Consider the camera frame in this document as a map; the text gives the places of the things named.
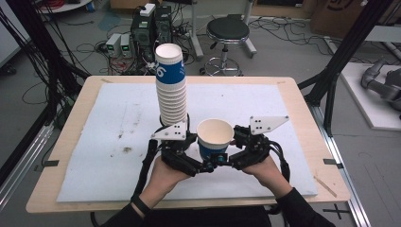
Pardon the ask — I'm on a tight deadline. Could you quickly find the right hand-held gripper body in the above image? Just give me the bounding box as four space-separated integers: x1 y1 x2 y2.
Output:
231 114 290 171

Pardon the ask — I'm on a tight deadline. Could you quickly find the right hand-held gripper cable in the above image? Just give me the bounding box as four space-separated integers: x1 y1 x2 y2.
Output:
268 139 291 183

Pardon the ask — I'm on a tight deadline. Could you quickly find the person's left hand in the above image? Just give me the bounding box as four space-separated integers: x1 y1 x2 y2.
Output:
138 156 192 209

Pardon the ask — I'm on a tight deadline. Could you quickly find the black computer tower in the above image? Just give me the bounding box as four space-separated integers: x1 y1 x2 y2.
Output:
130 4 173 62

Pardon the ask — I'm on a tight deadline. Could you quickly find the white floor board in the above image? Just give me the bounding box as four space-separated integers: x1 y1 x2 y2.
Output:
340 61 401 132

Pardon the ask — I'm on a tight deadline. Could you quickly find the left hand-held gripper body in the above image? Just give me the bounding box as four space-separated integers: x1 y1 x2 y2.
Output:
150 120 203 178

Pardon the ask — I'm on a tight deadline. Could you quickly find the grey power supply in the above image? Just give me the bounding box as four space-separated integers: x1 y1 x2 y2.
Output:
105 32 123 59
119 33 133 59

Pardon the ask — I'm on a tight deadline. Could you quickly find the stack of paper cups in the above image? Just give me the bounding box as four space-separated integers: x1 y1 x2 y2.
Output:
153 43 189 128

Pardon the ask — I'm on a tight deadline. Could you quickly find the white box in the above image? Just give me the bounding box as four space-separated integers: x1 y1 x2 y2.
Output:
139 3 157 18

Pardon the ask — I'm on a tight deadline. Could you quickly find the hand-held gripper cable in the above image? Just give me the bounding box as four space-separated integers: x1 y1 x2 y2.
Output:
268 139 291 183
131 126 173 199

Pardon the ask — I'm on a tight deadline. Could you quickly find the black wristband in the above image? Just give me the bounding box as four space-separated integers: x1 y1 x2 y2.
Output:
130 195 152 216

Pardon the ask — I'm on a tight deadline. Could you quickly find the black tape cross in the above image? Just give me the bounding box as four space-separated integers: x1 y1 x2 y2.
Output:
322 203 351 221

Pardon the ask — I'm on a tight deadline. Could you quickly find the person's dark clothing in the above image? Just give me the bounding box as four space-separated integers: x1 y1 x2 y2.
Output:
138 205 272 227

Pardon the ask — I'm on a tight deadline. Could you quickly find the black round stool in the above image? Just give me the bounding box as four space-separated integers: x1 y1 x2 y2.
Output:
203 13 258 77

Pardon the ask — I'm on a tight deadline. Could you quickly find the cardboard box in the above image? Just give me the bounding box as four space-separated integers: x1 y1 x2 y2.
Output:
309 0 401 40

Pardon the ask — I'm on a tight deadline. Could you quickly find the black tape piece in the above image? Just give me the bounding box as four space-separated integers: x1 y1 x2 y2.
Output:
34 159 61 173
323 158 345 170

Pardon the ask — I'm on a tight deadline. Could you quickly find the left hand-held gripper cable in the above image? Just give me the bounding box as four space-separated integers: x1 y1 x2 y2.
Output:
131 126 173 199

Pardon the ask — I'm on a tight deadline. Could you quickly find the person's right hand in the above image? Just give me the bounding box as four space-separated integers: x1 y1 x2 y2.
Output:
242 158 293 200

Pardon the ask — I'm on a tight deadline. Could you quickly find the white foam mat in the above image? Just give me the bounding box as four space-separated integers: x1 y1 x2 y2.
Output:
56 82 319 203

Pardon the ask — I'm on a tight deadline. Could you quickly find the blue banded paper cup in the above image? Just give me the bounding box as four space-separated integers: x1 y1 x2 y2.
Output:
195 117 235 162

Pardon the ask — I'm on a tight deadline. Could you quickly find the black frame post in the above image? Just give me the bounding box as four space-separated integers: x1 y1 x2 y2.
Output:
0 0 91 127
297 0 393 137

